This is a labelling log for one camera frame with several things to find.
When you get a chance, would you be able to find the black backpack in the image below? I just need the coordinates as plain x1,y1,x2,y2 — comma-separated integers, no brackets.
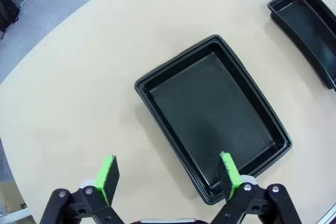
0,0,20,40

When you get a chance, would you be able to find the brown cardboard box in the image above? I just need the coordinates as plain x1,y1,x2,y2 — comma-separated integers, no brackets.
0,181,28,214

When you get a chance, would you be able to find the black plastic ESD tray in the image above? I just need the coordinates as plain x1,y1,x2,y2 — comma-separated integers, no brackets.
267,0,336,90
134,34,293,206

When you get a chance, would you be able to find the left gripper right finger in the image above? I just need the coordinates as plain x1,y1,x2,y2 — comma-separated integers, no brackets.
209,152,302,224

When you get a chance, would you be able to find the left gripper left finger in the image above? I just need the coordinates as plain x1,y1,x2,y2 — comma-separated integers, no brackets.
39,155,127,224

